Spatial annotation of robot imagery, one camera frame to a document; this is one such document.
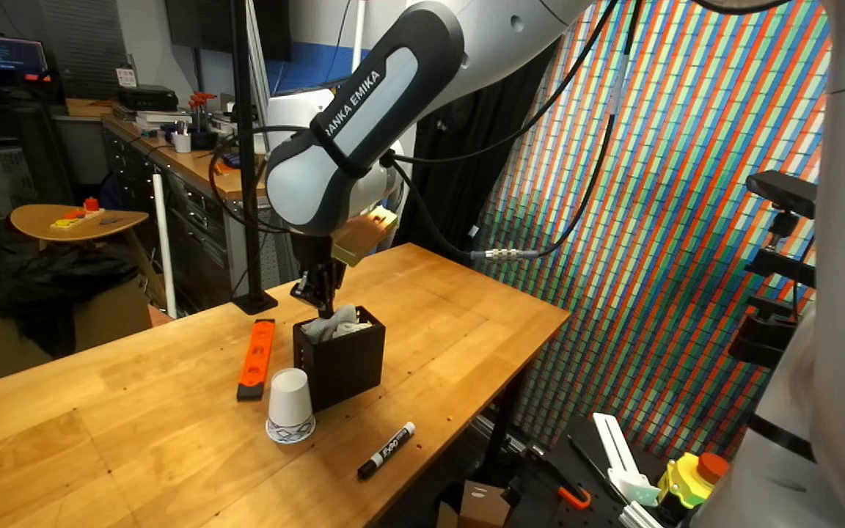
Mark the wooden top workbench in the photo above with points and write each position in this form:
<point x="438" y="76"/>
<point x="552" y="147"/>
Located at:
<point x="197" y="185"/>

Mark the small cardboard box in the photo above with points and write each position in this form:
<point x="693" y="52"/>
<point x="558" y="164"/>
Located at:
<point x="477" y="505"/>

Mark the multicolour striped backdrop panel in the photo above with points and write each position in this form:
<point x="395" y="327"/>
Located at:
<point x="675" y="244"/>

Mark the black perforated basket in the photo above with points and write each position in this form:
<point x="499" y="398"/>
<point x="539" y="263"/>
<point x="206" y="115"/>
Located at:
<point x="344" y="370"/>

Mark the small white bottle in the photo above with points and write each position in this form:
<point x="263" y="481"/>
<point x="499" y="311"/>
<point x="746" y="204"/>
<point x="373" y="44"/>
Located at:
<point x="184" y="140"/>

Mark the white plastic bracket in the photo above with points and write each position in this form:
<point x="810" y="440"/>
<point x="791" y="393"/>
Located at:
<point x="623" y="455"/>

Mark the black table leg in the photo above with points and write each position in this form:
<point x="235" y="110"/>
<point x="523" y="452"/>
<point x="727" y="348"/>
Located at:
<point x="507" y="420"/>

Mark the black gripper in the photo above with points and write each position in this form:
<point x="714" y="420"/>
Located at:
<point x="317" y="263"/>

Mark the white paper cup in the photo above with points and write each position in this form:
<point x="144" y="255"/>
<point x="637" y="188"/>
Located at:
<point x="291" y="405"/>

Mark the gold brown wrist camera block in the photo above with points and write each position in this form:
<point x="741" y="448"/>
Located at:
<point x="366" y="235"/>

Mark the black stand pole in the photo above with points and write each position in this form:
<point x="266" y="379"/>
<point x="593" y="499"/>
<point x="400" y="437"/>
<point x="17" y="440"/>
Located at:
<point x="246" y="147"/>

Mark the orange and black flat tool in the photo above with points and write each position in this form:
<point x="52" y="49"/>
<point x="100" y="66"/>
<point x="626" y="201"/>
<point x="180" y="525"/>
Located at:
<point x="259" y="355"/>

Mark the yellow emergency stop button box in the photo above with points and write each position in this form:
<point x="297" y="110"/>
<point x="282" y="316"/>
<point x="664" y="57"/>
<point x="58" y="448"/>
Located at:
<point x="692" y="478"/>

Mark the black marker with white label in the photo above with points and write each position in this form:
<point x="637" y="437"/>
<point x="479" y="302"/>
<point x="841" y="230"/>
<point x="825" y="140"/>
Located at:
<point x="385" y="452"/>

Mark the round wooden stool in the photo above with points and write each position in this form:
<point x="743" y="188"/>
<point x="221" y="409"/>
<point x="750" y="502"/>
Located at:
<point x="75" y="223"/>

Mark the black box device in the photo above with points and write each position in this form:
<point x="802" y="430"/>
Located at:
<point x="147" y="98"/>

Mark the black camera on stand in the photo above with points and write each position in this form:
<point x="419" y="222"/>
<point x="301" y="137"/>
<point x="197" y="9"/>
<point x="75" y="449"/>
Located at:
<point x="778" y="192"/>

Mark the short white pole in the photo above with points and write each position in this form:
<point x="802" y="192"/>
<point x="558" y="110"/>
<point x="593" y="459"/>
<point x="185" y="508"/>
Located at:
<point x="166" y="244"/>

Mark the black bag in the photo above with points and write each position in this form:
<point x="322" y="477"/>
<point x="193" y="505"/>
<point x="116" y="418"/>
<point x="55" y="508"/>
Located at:
<point x="52" y="288"/>

